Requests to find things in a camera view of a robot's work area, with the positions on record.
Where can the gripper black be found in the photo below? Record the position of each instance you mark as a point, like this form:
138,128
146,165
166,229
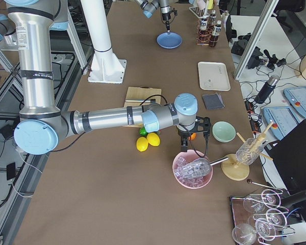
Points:
165,16
183,133

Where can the blue plate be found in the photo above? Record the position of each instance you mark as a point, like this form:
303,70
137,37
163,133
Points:
169,40

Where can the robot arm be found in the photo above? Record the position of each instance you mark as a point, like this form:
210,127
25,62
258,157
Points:
149,8
43,125

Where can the yellow lemon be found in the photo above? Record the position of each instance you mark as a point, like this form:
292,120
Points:
142,144
153,139

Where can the pink bowl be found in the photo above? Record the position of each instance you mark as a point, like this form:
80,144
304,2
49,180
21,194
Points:
182,159

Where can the metal ice scoop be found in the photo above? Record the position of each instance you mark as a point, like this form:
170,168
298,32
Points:
201,167

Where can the dark sauce bottle middle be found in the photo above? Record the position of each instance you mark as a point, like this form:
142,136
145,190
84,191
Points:
203,30

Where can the dark sauce bottle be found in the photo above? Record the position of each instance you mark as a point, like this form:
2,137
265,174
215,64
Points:
203,30
212,18
215,34

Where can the mint green bowl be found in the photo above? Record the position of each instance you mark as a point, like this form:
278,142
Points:
223,131

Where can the pink cup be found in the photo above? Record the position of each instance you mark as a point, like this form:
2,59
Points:
201,4

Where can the green lime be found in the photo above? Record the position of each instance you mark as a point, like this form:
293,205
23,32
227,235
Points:
143,132

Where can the dark sauce bottle back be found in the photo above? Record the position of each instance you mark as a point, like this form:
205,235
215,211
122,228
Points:
212,18

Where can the grey folded cloth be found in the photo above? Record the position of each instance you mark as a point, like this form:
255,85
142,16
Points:
213,101

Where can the dark sauce bottle front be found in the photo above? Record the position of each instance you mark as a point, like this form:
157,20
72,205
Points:
215,34

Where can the round wooden stand base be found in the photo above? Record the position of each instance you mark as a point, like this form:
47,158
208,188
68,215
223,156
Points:
235,170

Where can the wooden cutting board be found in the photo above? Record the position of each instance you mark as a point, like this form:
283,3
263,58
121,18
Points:
140,93

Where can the beige plastic tray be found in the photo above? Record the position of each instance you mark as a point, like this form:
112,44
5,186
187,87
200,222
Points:
213,76

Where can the clear glass mug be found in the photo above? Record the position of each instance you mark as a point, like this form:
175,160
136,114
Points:
249,151

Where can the black thermos bottle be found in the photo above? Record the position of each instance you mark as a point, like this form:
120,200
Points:
267,88

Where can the blue teach pendant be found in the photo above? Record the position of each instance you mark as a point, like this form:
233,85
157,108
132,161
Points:
284,120
297,98

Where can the black framed tray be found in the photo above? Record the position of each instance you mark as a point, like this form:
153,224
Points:
263,213

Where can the black monitor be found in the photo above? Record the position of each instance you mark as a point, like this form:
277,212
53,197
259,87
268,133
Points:
289,157

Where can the wine glass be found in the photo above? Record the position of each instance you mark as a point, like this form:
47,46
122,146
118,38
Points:
244,234

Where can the white wire cup rack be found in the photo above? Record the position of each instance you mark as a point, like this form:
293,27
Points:
200,13

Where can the copper wire bottle rack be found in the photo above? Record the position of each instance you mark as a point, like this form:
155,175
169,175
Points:
208,31

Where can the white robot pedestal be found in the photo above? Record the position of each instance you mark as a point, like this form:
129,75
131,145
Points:
105,66

